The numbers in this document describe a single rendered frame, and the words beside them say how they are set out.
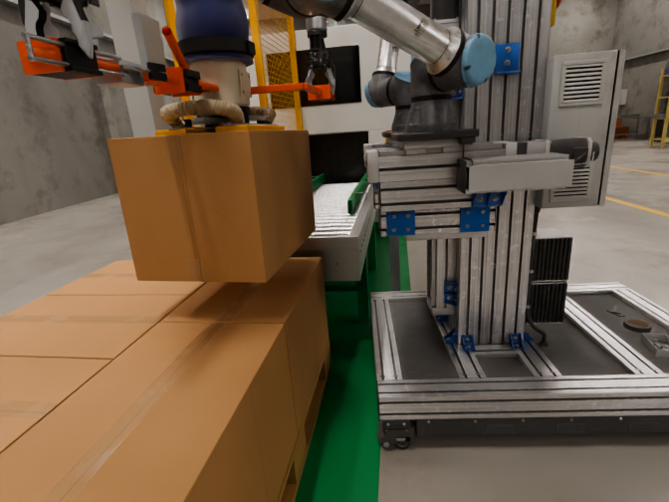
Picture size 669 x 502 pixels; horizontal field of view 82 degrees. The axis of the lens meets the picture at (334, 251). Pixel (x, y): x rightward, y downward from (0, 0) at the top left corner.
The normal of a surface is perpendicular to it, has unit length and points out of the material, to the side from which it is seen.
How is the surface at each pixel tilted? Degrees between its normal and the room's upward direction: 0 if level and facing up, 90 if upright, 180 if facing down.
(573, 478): 0
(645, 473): 0
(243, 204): 89
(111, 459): 0
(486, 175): 90
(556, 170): 90
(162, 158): 89
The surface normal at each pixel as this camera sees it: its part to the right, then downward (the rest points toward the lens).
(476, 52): 0.51, 0.27
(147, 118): -0.15, 0.30
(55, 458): -0.07, -0.95
